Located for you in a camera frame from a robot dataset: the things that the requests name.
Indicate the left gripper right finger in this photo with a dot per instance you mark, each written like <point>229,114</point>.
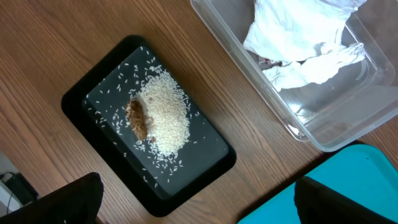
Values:
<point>319,204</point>

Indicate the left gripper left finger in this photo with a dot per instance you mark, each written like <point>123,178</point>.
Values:
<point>76,202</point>

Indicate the brown food scrap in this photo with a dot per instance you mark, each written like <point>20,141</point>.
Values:
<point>140,122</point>

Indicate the pile of white rice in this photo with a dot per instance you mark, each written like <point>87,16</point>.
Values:
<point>168,115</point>

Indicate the white napkin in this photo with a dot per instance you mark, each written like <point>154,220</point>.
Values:
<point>304,38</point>

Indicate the teal serving tray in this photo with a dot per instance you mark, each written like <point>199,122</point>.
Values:
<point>360,172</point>

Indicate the black plastic tray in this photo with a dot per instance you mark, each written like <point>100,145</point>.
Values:
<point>206,157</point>

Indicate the clear plastic bin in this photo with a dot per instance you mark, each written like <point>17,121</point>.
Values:
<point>358,99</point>

